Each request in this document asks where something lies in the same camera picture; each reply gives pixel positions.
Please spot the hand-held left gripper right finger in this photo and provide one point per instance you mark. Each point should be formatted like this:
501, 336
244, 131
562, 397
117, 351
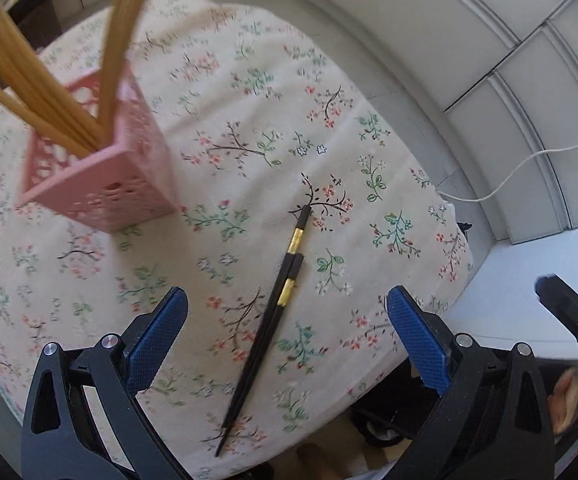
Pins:
419, 340

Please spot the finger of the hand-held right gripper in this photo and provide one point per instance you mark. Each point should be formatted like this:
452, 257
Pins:
576, 317

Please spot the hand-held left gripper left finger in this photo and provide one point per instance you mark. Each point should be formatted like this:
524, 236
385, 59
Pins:
156, 340

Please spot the black chopstick with gold band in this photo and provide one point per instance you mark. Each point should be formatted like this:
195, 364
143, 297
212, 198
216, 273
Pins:
303, 225
288, 294

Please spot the pink lattice utensil holder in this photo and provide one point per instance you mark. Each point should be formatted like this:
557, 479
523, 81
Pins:
119, 180

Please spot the bundle of bamboo chopsticks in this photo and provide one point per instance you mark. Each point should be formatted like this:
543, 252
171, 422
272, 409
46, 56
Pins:
44, 105

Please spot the person's right hand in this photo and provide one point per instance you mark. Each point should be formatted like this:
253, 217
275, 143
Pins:
571, 400

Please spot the black charger plug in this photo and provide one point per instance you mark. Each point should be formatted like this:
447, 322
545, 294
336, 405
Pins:
464, 226

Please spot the floral tablecloth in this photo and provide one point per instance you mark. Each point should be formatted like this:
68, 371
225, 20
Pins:
269, 110

